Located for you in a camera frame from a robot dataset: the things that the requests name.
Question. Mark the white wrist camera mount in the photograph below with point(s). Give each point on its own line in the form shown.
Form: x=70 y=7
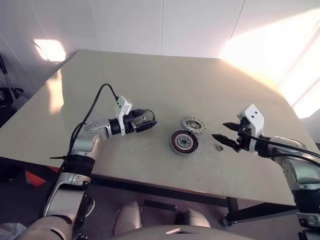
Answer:
x=122 y=105
x=255 y=117

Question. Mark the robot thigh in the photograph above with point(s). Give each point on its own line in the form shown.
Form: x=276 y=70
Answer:
x=127 y=217
x=193 y=218

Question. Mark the black table frame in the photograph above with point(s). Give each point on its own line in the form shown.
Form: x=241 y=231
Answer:
x=232 y=210

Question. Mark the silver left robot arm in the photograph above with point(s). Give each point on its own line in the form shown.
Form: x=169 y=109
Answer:
x=85 y=146

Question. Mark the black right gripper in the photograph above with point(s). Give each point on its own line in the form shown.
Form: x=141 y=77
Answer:
x=243 y=142

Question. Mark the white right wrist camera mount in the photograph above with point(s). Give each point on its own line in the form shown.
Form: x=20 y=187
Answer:
x=255 y=117

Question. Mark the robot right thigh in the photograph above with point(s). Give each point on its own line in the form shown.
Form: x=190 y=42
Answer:
x=193 y=218

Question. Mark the black stand with silver pole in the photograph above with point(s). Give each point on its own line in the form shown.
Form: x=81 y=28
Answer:
x=11 y=96

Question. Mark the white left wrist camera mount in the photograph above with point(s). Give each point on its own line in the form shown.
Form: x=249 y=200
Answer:
x=122 y=105

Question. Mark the table caster wheel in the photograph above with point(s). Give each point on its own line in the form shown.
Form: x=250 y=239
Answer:
x=225 y=222

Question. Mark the red object on floor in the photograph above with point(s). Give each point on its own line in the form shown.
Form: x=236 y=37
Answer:
x=35 y=180

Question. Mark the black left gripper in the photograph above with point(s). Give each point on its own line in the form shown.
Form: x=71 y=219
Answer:
x=140 y=116

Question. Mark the robot torso front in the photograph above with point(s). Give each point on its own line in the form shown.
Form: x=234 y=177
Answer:
x=180 y=233

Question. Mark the grey round plastic lid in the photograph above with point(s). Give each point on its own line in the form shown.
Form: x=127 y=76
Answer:
x=191 y=123

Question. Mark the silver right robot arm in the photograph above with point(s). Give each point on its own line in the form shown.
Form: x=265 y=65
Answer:
x=300 y=172

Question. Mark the black crossbar under table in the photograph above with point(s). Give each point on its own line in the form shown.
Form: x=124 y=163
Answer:
x=160 y=205

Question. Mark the round motor stator base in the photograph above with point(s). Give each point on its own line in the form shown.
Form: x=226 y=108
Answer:
x=185 y=142

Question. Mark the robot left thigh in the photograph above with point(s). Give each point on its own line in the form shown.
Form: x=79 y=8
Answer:
x=127 y=217

